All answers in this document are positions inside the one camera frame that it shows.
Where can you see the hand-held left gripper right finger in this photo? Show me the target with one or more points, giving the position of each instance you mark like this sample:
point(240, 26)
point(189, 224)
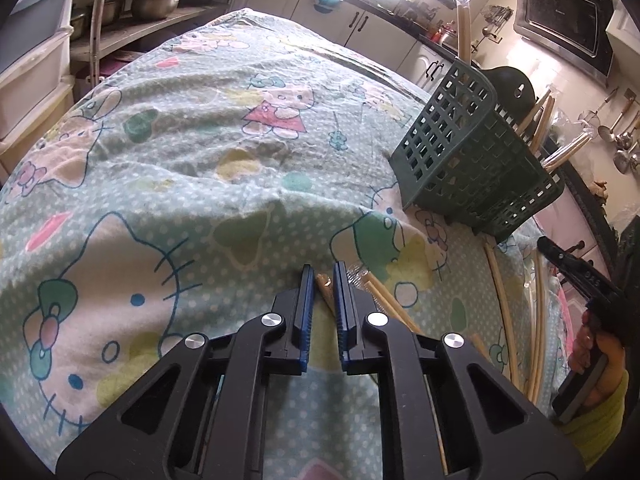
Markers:
point(341, 320)

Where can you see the bamboo chopstick pair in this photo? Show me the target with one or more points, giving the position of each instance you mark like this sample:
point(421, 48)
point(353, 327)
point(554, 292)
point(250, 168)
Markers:
point(325, 291)

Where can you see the person's right hand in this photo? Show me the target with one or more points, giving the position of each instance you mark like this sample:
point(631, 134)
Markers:
point(585, 345)

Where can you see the pastel plastic drawer unit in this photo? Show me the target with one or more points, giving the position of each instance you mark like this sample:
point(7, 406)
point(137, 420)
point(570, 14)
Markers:
point(35, 60)

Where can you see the black range hood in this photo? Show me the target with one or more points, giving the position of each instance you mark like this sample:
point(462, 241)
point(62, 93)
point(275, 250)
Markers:
point(560, 15)

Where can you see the green plastic utensil basket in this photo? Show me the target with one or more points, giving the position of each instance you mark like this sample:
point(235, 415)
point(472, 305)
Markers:
point(450, 150)

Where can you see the black kitchen countertop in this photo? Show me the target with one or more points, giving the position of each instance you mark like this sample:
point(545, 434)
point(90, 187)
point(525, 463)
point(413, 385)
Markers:
point(380, 10)

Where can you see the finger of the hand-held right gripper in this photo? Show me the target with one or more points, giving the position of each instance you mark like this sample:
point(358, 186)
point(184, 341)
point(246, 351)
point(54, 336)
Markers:
point(575, 265)

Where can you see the person's right forearm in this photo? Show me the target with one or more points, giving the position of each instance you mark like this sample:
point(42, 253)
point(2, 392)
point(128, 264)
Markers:
point(600, 410)

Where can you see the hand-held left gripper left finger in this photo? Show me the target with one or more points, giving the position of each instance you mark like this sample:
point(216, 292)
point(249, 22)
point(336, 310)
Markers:
point(306, 310)

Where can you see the white upper cabinet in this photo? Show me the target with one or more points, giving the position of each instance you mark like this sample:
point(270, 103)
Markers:
point(622, 32)

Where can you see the metal kitchen shelf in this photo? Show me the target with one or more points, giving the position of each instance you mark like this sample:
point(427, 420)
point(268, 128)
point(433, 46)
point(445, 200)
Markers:
point(130, 35)

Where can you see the row of hanging kitchen utensils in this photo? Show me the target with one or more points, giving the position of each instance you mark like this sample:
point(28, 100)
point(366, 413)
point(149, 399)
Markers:
point(620, 135)

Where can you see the cartoon cat printed blanket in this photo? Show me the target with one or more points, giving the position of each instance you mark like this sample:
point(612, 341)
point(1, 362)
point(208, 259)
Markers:
point(175, 160)

